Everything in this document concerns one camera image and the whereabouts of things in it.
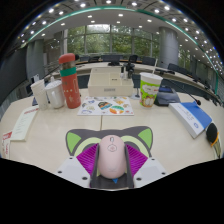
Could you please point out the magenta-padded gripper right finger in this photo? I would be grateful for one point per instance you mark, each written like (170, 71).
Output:
(150, 170)

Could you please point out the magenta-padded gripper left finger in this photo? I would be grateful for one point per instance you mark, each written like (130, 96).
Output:
(71, 170)

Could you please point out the pink computer mouse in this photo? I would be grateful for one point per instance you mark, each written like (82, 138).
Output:
(111, 156)

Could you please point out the cat face mouse pad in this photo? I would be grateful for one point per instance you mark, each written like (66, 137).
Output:
(90, 136)

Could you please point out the blue and white book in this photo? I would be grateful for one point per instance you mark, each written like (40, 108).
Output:
(190, 118)

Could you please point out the white printed document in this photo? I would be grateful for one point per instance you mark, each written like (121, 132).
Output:
(24, 123)

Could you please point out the red and white leaflet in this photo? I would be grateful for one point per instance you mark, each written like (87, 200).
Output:
(6, 143)

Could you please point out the colourful sticker sheet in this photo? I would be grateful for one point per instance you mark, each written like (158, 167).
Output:
(105, 106)

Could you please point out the black desk microphone unit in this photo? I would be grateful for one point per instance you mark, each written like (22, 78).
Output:
(166, 96)

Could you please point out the white lidded ceramic mug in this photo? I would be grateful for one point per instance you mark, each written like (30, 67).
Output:
(56, 95)

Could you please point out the green printed paper cup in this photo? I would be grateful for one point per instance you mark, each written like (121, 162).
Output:
(150, 91)

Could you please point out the stack of white paper cups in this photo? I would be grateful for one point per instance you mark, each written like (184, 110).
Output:
(40, 95)

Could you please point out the red insulated drink bottle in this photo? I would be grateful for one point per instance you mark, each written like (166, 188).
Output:
(70, 86)

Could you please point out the white cardboard box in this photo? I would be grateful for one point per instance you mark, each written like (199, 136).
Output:
(110, 83)

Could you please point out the long curved conference desk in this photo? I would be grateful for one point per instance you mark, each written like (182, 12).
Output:
(87, 65)

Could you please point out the dark office chairs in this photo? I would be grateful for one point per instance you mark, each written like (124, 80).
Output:
(148, 61)

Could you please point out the ceiling lights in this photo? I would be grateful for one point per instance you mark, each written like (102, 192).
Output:
(82, 5)

